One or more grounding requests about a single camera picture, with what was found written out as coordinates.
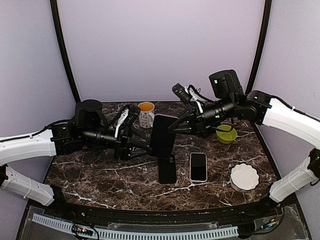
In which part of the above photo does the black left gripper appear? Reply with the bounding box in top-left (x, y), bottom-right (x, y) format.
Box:
top-left (81, 126), bottom-right (153, 161)

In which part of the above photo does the black right corner post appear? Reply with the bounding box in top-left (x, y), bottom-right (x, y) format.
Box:
top-left (245, 0), bottom-right (272, 94)

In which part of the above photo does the black corner post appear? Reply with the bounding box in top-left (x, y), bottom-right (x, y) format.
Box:
top-left (50, 0), bottom-right (81, 103)
top-left (245, 0), bottom-right (272, 94)

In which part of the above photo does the white scalloped dish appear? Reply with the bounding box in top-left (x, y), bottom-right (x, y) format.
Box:
top-left (229, 163), bottom-right (260, 192)

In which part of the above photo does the black front table rail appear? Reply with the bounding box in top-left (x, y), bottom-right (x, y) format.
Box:
top-left (27, 193), bottom-right (298, 226)

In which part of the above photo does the white slotted cable duct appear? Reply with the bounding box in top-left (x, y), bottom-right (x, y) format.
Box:
top-left (31, 213), bottom-right (239, 240)

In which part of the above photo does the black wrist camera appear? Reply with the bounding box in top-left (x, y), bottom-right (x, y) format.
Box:
top-left (114, 106), bottom-right (141, 138)
top-left (172, 83), bottom-right (205, 114)

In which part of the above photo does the white floral mug yellow inside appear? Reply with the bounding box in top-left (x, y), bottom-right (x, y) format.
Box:
top-left (138, 102), bottom-right (155, 129)

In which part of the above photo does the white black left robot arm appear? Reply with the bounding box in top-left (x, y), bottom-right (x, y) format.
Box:
top-left (0, 99), bottom-right (152, 218)

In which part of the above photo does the black left corner post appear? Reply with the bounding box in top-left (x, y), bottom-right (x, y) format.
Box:
top-left (50, 0), bottom-right (81, 103)

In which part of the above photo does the pink phone case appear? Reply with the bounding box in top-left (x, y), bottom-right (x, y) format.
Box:
top-left (189, 152), bottom-right (209, 183)

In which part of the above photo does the black phone case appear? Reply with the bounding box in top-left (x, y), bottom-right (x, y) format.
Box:
top-left (158, 154), bottom-right (177, 185)

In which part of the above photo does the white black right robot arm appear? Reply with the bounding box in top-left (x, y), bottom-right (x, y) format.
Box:
top-left (168, 69), bottom-right (320, 217)

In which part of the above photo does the purple-edged black smartphone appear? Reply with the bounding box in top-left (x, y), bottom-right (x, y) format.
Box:
top-left (149, 114), bottom-right (178, 159)

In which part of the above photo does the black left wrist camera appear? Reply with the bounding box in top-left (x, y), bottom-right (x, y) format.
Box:
top-left (114, 106), bottom-right (141, 138)

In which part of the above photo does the lime green bowl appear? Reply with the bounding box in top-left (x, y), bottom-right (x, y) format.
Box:
top-left (216, 124), bottom-right (238, 144)

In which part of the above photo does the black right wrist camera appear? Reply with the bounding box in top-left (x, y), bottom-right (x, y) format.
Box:
top-left (172, 83), bottom-right (205, 114)

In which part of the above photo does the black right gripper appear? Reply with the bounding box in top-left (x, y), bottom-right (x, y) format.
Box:
top-left (167, 95), bottom-right (237, 137)

